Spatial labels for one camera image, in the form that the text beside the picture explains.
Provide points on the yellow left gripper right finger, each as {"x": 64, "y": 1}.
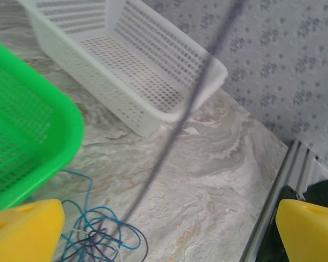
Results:
{"x": 311, "y": 234}

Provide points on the white perforated plastic basket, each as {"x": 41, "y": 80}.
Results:
{"x": 98, "y": 90}

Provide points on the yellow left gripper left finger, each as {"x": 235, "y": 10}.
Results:
{"x": 22, "y": 234}

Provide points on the green perforated plastic basket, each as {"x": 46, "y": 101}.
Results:
{"x": 16, "y": 122}

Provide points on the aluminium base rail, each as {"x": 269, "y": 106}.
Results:
{"x": 278, "y": 191}

